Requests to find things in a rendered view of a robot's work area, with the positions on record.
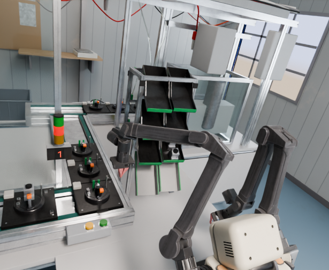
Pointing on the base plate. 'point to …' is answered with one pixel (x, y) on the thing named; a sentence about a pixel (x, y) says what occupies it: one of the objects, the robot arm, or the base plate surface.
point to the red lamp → (58, 130)
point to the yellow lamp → (59, 139)
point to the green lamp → (58, 121)
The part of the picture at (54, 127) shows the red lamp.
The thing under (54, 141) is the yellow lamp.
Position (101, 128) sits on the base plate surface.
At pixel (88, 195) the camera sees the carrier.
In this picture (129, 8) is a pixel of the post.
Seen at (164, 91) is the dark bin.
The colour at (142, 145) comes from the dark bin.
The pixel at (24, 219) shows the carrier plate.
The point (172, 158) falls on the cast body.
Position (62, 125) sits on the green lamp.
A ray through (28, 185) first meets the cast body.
